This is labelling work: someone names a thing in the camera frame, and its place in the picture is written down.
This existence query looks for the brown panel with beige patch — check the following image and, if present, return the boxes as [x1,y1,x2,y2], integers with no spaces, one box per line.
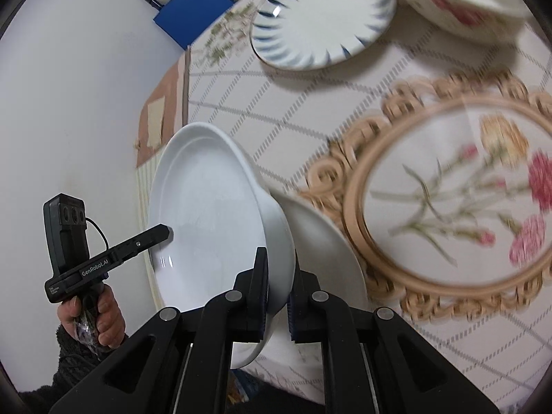
[135,58,191,169]

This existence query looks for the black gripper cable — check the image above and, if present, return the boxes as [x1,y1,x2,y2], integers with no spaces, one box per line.
[85,218,109,252]

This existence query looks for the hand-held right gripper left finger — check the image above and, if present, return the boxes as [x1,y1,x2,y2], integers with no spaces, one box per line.
[47,247,270,414]

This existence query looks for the floral printed tablecloth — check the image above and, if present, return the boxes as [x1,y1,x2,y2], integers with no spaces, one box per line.
[136,0,552,407]

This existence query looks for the blue flat box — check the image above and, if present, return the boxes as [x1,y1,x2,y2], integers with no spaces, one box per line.
[154,0,239,51]

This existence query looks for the person's left forearm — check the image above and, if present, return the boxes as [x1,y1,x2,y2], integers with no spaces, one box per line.
[17,323,127,414]

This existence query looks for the white deep plate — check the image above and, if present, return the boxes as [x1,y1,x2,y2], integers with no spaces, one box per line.
[147,122,296,369]

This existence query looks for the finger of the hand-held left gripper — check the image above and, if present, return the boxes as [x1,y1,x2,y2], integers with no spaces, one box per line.
[116,224,174,264]

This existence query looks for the white bowl with red flowers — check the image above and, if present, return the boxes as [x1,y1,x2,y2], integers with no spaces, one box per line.
[384,0,533,46]

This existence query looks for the blue striped rim plate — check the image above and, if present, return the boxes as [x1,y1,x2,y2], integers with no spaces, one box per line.
[250,0,397,71]

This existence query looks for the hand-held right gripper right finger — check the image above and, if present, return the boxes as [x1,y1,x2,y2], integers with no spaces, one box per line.
[289,268,501,414]

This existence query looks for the person's left hand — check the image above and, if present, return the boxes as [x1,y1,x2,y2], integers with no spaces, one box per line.
[57,287,127,356]

